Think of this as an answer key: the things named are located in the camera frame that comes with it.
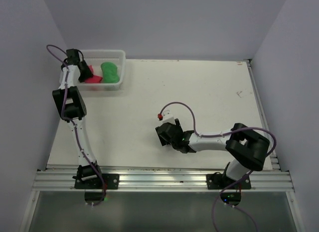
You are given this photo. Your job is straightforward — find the pink towel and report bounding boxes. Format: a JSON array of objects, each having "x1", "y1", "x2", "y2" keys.
[{"x1": 84, "y1": 65, "x2": 103, "y2": 84}]

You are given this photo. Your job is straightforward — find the green towel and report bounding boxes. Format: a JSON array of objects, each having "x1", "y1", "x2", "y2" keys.
[{"x1": 100, "y1": 62, "x2": 120, "y2": 83}]

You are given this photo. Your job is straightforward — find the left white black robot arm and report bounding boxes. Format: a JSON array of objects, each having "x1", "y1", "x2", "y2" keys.
[{"x1": 52, "y1": 49, "x2": 104, "y2": 189}]

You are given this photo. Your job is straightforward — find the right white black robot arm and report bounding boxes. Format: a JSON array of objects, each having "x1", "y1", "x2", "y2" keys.
[{"x1": 156, "y1": 119, "x2": 270, "y2": 189}]

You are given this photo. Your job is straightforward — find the white plastic basket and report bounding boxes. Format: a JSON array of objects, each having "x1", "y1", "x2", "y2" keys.
[{"x1": 59, "y1": 50, "x2": 126, "y2": 91}]

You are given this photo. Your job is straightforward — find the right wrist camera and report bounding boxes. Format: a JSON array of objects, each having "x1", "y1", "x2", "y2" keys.
[{"x1": 158, "y1": 110, "x2": 175, "y2": 124}]

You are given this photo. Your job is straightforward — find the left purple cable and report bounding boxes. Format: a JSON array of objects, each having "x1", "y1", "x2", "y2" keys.
[{"x1": 46, "y1": 44, "x2": 108, "y2": 207}]

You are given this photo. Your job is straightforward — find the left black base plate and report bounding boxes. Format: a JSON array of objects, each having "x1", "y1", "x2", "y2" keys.
[{"x1": 74, "y1": 174, "x2": 120, "y2": 190}]

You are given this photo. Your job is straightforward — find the aluminium mounting rail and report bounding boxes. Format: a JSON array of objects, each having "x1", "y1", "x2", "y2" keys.
[{"x1": 32, "y1": 167, "x2": 294, "y2": 192}]

